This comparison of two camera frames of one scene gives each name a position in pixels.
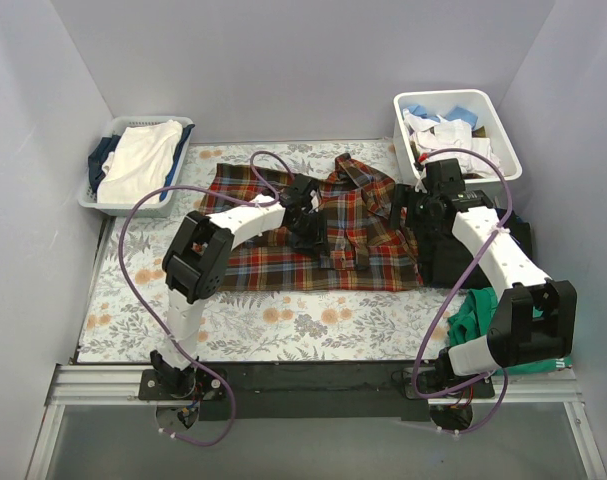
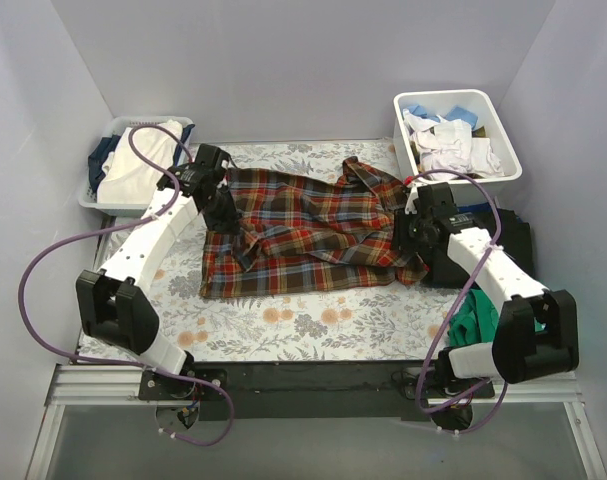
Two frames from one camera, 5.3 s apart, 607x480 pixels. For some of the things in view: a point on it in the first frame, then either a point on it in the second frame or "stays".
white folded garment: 138,163 stays
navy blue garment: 96,159 stays
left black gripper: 310,230 to 223,220
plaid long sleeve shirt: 369,247 stays
